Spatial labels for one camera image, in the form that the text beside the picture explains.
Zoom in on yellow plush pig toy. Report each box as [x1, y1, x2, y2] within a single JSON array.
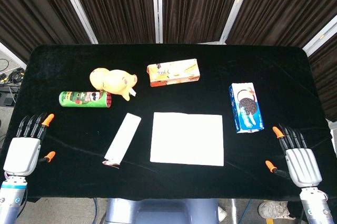
[[89, 67, 138, 101]]

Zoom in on orange biscuit box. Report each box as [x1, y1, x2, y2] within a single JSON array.
[[146, 58, 201, 87]]

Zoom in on white bookmark with tassel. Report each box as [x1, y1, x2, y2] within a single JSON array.
[[102, 112, 142, 169]]

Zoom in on blue Oreo cookie box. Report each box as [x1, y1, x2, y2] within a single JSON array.
[[228, 82, 265, 134]]

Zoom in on black cable bundle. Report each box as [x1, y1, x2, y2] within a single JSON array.
[[0, 58, 26, 87]]

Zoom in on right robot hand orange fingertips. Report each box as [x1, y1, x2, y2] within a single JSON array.
[[265, 123, 323, 188]]

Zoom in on green Pringles can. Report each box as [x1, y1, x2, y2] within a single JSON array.
[[58, 90, 112, 109]]

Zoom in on brown pleated curtain panel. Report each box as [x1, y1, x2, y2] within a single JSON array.
[[0, 0, 92, 63], [225, 0, 337, 46], [65, 0, 156, 45], [161, 0, 247, 44]]

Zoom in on grey sneaker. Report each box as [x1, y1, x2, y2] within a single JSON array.
[[257, 200, 297, 221]]

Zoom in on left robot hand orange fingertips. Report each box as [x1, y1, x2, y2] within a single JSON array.
[[3, 113, 56, 177]]

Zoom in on blue cable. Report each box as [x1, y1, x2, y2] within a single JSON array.
[[92, 198, 99, 224]]

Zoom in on blue-grey robot torso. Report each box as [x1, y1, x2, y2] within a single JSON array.
[[104, 198, 220, 224]]

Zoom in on white shoe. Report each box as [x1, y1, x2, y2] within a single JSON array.
[[217, 206, 228, 222]]

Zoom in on black floor equipment box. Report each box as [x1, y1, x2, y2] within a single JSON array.
[[0, 85, 19, 108]]

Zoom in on white frame post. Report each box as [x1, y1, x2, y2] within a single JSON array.
[[302, 14, 337, 56], [219, 0, 256, 45], [55, 0, 99, 45], [151, 0, 163, 44]]

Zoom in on black velvet tablecloth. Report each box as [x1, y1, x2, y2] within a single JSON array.
[[9, 43, 334, 201]]

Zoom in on white notebook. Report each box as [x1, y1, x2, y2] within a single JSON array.
[[149, 112, 225, 167]]

